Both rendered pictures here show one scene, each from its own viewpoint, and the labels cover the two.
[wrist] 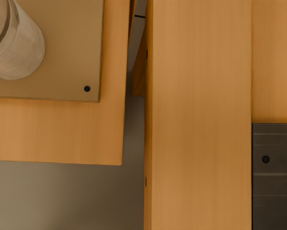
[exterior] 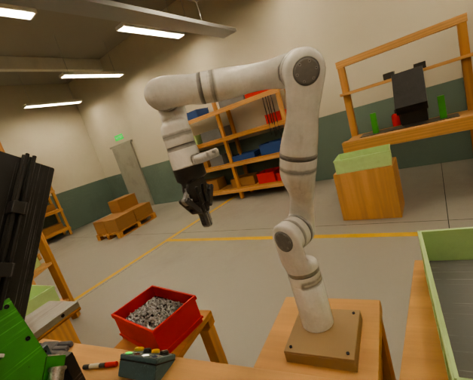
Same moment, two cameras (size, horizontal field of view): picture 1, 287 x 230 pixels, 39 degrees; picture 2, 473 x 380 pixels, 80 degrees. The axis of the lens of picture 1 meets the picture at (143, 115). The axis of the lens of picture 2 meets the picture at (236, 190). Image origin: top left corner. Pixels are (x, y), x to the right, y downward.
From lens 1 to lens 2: 0.66 m
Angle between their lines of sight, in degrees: 83
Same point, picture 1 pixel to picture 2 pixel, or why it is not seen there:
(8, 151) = (276, 326)
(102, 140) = (267, 360)
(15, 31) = (297, 286)
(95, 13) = (329, 353)
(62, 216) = not seen: outside the picture
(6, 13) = (297, 275)
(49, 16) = (330, 335)
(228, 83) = not seen: outside the picture
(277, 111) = not seen: outside the picture
